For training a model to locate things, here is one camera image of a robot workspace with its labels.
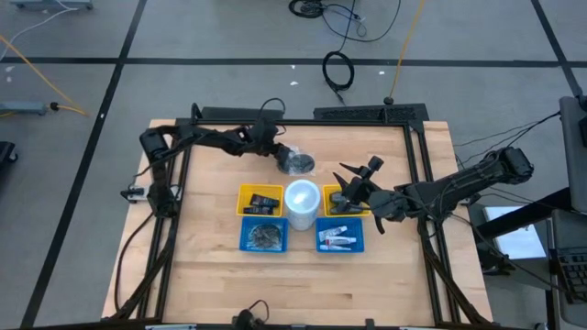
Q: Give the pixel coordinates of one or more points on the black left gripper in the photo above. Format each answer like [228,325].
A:
[266,137]

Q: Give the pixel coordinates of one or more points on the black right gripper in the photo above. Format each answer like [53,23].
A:
[367,192]

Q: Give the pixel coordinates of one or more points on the bagged black round brush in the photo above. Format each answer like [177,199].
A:
[302,164]
[265,236]

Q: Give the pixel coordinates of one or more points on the gray body wash bottle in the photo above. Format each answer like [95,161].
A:
[339,198]
[346,209]

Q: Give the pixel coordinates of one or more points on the large navy blue tube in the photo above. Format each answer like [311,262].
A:
[264,200]

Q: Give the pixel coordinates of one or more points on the small navy blue tube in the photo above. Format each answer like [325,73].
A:
[258,211]

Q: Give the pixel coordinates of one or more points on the white tube red blue print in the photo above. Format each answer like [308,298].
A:
[340,240]

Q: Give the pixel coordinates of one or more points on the thin white tube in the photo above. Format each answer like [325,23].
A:
[335,248]

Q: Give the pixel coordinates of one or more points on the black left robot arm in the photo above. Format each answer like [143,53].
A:
[206,135]

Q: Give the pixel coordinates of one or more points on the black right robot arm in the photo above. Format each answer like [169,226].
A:
[458,183]

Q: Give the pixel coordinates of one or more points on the yellow plastic slotted basket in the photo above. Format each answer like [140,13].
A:
[243,190]
[326,189]

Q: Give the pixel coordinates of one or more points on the white wipes canister yellow label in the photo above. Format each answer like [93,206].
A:
[302,197]

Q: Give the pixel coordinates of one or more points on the blue plastic slotted basket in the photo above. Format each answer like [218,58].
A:
[244,221]
[357,222]

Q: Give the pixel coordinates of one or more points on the black perforated plate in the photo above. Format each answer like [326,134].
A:
[357,113]

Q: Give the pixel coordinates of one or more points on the black flat plate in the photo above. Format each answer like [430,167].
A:
[229,113]

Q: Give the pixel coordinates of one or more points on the small black hub box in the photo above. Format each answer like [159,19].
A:
[134,194]

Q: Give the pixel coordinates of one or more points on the white paper sheet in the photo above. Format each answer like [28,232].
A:
[518,234]

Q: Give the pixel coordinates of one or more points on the gray side desk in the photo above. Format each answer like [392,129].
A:
[573,160]

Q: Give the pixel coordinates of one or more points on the black laptop keyboard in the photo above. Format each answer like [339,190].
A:
[568,275]

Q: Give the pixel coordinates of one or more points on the gray power strip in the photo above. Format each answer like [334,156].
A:
[23,108]
[50,3]

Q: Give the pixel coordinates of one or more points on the black wheeled base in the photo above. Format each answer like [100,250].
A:
[7,153]

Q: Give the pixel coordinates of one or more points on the black aluminium table frame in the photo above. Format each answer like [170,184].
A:
[321,122]

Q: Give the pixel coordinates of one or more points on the silver aluminium bracket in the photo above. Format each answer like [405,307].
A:
[417,328]
[169,327]

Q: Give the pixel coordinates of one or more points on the black table-level camera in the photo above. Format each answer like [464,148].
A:
[245,320]

